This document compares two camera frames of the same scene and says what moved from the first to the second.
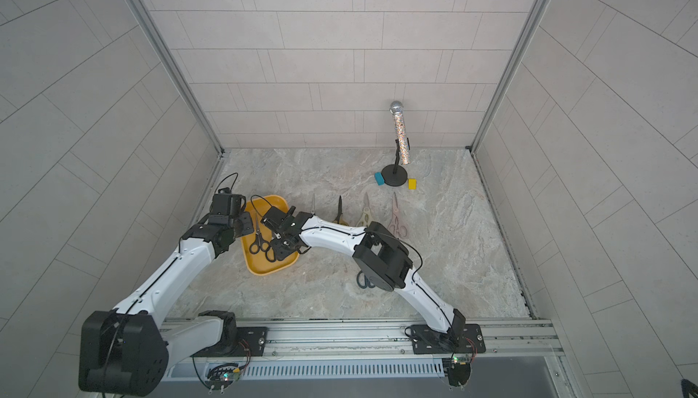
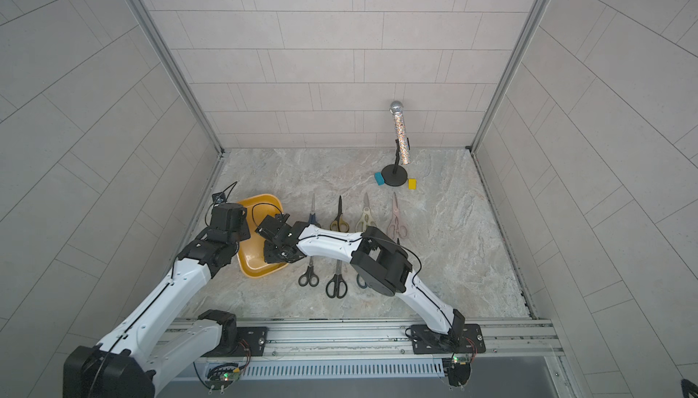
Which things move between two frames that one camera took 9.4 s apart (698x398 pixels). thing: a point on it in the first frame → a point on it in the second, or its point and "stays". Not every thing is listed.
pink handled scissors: x=396 y=226 stays
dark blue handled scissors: x=363 y=281 stays
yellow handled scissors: x=340 y=219 stays
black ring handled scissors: x=258 y=243 → x=309 y=277
